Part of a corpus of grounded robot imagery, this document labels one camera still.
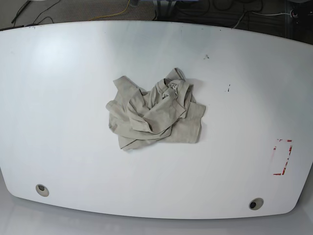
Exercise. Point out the left table cable grommet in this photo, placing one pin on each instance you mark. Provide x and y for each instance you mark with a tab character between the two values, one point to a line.
42	190

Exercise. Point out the right table cable grommet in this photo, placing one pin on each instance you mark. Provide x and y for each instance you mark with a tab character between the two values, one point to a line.
256	204

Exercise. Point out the beige t-shirt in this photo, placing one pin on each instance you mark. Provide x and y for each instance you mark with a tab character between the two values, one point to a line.
166	113

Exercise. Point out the table cable grommet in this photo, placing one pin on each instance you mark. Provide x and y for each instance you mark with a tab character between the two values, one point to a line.
256	204
42	190

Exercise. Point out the red tape rectangle marking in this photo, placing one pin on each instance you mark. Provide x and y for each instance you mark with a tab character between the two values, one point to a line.
280	156

